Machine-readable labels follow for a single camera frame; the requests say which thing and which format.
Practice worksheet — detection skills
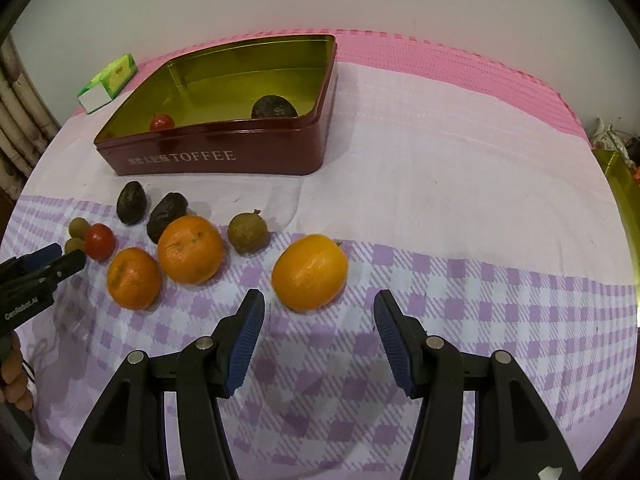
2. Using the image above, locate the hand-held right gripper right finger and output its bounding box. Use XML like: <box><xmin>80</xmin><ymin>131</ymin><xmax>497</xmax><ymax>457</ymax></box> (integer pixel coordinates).
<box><xmin>374</xmin><ymin>289</ymin><xmax>583</xmax><ymax>480</ymax></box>

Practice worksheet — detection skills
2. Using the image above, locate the person's left hand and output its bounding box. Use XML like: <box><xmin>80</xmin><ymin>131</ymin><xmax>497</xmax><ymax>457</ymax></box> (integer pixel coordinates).
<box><xmin>0</xmin><ymin>332</ymin><xmax>35</xmax><ymax>413</ymax></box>

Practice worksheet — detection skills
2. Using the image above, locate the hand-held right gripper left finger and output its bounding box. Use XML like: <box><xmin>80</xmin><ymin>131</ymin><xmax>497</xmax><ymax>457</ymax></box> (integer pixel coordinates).
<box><xmin>60</xmin><ymin>288</ymin><xmax>266</xmax><ymax>480</ymax></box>

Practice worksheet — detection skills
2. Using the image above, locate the bamboo furniture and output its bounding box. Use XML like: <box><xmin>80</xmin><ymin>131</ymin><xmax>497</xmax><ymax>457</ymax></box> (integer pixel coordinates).
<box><xmin>0</xmin><ymin>35</ymin><xmax>63</xmax><ymax>196</ymax></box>

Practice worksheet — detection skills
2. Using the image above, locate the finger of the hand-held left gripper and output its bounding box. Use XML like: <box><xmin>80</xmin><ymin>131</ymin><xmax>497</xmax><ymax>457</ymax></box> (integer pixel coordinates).
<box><xmin>0</xmin><ymin>251</ymin><xmax>87</xmax><ymax>296</ymax></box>
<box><xmin>0</xmin><ymin>242</ymin><xmax>62</xmax><ymax>281</ymax></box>

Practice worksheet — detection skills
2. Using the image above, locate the green tissue box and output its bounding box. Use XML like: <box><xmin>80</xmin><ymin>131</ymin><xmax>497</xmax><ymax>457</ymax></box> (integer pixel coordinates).
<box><xmin>76</xmin><ymin>53</ymin><xmax>138</xmax><ymax>115</ymax></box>

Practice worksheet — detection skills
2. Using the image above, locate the brown round fruit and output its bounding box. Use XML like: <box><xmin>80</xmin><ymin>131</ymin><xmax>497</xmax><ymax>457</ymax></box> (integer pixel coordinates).
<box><xmin>228</xmin><ymin>209</ymin><xmax>272</xmax><ymax>255</ymax></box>

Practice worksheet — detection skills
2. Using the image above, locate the dark red tin box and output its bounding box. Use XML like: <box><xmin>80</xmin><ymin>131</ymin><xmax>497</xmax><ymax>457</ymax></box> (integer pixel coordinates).
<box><xmin>94</xmin><ymin>34</ymin><xmax>339</xmax><ymax>177</ymax></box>

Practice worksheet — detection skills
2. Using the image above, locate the orange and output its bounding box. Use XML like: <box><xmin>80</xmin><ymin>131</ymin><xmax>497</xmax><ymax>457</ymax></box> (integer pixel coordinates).
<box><xmin>271</xmin><ymin>234</ymin><xmax>349</xmax><ymax>311</ymax></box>
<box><xmin>106</xmin><ymin>247</ymin><xmax>163</xmax><ymax>311</ymax></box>
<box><xmin>157</xmin><ymin>215</ymin><xmax>225</xmax><ymax>285</ymax></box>

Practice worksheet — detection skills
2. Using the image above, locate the dark avocado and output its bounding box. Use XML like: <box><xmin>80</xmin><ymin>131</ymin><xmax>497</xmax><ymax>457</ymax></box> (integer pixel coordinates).
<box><xmin>251</xmin><ymin>95</ymin><xmax>298</xmax><ymax>120</ymax></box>
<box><xmin>146</xmin><ymin>192</ymin><xmax>190</xmax><ymax>243</ymax></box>
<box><xmin>116</xmin><ymin>181</ymin><xmax>147</xmax><ymax>226</ymax></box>

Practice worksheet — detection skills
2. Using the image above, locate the pink foam mat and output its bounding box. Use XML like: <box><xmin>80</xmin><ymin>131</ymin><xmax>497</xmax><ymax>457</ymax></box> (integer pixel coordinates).
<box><xmin>65</xmin><ymin>27</ymin><xmax>588</xmax><ymax>161</ymax></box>

